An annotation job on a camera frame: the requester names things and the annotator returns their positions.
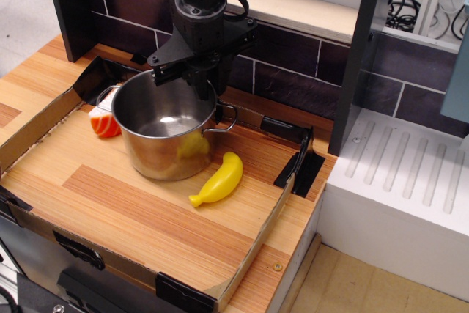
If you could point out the stainless steel pot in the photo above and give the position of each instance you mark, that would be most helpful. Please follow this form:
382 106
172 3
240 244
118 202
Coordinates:
168 130

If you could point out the cardboard fence with black tape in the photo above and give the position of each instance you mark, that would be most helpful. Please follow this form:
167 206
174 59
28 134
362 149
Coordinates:
81 222

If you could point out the yellow toy banana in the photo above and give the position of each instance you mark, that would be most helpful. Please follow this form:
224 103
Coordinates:
222 182

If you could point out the white toy sink drainboard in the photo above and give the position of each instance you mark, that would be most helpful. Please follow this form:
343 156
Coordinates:
397 199

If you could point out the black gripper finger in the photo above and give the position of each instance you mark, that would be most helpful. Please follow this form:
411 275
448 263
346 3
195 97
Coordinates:
198 80
222 72

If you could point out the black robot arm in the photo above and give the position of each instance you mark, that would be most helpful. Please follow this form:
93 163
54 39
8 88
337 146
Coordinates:
233 10

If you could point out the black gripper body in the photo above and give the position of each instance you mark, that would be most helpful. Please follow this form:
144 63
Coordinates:
197 42

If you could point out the dark brick backsplash shelf unit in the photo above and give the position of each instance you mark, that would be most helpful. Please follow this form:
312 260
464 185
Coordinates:
290 65

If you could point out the orange salmon sushi toy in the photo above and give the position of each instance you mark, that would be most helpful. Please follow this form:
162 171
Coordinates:
101 117

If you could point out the brass screw in table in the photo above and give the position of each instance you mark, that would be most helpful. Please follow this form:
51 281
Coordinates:
277 266

